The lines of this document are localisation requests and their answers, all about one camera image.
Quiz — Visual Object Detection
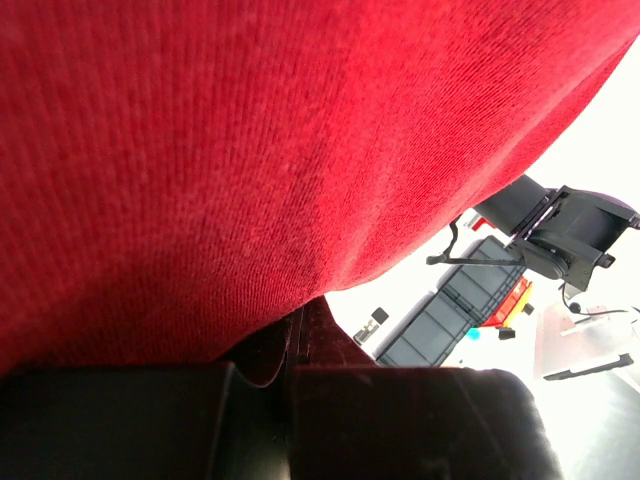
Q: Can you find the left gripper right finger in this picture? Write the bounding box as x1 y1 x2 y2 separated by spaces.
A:
297 296 375 367

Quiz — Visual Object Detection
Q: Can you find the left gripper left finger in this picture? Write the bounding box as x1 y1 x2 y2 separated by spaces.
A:
219 310 301 386

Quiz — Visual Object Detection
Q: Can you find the red t shirt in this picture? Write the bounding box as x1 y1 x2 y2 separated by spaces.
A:
1 1 639 373

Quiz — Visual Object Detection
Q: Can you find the dark grey storage crate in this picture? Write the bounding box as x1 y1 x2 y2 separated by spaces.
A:
376 265 526 367

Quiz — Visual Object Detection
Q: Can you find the red and yellow box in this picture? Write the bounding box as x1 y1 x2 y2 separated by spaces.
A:
482 277 534 329

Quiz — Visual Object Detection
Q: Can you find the top camera on mount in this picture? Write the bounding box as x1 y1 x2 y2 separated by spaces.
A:
474 175 639 292

